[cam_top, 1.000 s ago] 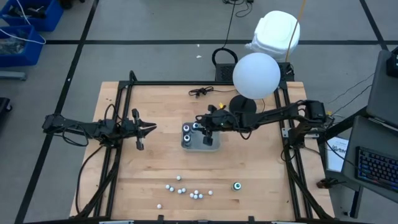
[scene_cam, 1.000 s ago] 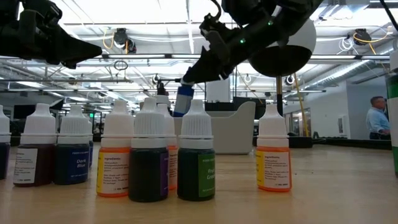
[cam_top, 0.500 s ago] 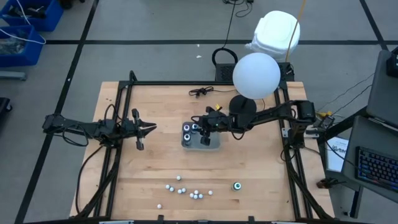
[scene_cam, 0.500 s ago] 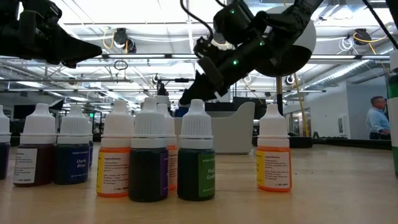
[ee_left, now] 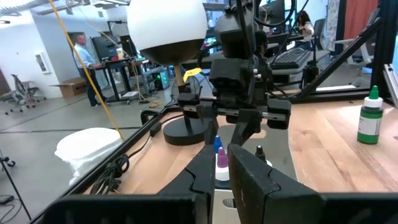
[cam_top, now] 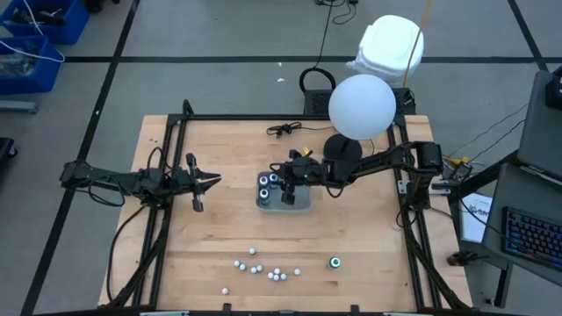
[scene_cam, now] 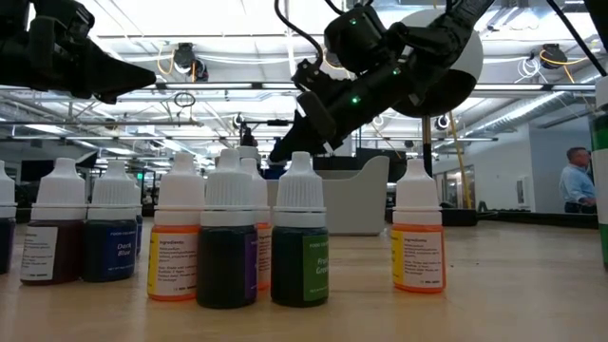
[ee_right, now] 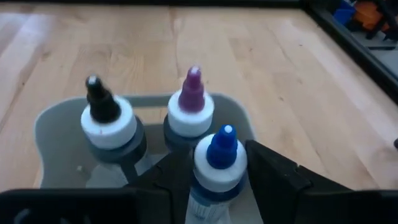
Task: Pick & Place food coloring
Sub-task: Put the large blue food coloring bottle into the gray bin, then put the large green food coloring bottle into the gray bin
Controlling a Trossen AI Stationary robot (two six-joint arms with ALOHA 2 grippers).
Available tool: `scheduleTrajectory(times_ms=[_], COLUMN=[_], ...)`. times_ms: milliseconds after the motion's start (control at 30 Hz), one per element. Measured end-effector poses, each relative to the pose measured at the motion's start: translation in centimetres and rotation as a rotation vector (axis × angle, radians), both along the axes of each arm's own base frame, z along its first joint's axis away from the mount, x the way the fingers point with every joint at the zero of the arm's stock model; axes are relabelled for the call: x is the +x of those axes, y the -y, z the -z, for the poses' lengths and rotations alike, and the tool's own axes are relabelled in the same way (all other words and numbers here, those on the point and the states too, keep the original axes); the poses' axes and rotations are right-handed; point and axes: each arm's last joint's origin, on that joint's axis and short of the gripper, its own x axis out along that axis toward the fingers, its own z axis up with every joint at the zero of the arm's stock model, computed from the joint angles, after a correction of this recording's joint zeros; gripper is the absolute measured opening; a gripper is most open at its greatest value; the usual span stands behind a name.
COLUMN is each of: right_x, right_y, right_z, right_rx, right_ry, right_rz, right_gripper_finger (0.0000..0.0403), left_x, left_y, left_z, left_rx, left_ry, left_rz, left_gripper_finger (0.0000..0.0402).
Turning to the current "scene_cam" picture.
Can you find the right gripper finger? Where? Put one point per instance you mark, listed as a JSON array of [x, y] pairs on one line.
[[309, 133]]

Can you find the small green food colouring bottle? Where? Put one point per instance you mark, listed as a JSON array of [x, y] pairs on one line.
[[290, 266]]

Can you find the small purple food colouring bottle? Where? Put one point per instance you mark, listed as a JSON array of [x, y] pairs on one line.
[[221, 266]]

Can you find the small orange food colouring bottle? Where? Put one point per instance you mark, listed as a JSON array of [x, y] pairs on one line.
[[264, 237], [418, 256], [173, 266]]

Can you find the large green food colouring bottle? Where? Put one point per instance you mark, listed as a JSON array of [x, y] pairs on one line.
[[601, 190]]

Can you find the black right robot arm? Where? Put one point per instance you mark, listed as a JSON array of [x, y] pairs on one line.
[[361, 38]]

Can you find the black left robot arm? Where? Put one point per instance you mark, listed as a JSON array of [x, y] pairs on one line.
[[12, 47]]

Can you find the small dark food colouring bottle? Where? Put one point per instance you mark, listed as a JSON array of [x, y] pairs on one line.
[[5, 237]]

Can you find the grey plastic bin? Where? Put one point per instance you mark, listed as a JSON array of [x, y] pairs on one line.
[[356, 204]]

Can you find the small dark blue colouring bottle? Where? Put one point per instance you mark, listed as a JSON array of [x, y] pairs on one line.
[[102, 247]]

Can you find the small dark red colouring bottle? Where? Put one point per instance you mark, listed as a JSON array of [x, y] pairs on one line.
[[66, 252]]

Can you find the person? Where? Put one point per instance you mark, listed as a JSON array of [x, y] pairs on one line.
[[575, 185]]

